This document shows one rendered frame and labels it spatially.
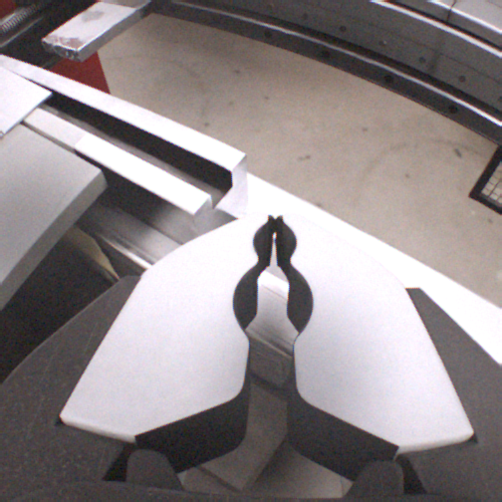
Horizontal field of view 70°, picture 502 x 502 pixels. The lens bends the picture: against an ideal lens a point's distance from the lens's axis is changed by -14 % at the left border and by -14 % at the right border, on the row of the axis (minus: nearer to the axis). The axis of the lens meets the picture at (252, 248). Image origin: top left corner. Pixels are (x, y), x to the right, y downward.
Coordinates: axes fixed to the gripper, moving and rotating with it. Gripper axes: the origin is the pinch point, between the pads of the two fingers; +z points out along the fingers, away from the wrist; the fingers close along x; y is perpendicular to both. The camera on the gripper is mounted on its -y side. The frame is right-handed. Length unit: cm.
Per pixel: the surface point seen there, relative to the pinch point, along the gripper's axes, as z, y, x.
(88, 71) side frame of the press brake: 116, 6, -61
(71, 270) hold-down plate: 7.3, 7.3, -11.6
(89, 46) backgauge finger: 9.0, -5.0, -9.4
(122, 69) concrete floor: 179, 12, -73
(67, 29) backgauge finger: 10.4, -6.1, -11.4
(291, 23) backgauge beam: 28.5, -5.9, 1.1
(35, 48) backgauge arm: 51, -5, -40
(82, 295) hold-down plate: 6.0, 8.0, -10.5
